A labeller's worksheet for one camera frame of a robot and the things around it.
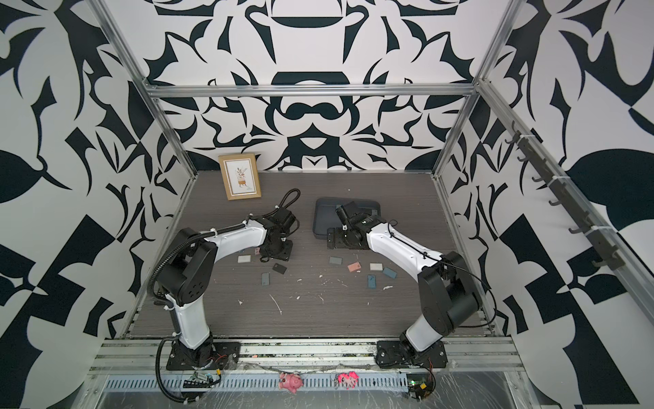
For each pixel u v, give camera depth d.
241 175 1.06
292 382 0.68
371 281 0.89
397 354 0.74
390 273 0.91
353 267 0.91
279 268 0.92
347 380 0.70
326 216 1.03
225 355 0.73
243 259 0.92
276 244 0.78
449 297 0.44
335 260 0.93
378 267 0.92
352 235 0.63
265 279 0.89
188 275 0.49
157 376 0.69
